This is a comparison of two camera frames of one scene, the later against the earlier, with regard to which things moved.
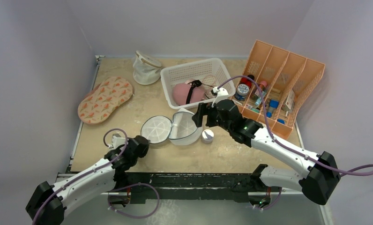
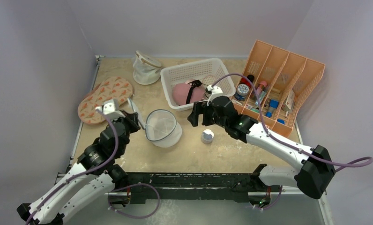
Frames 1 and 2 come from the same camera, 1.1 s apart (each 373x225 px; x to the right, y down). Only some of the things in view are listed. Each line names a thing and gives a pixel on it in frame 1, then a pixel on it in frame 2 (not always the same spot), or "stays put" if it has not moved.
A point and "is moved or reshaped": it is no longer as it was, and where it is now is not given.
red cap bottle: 247,81 stays put
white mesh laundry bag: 182,131 is moved or reshaped
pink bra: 208,82 -> 184,87
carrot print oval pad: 110,93 stays put
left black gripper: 144,153 -> 131,118
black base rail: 145,187 stays put
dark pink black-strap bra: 191,92 stays put
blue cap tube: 273,104 stays put
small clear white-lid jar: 207,136 stays put
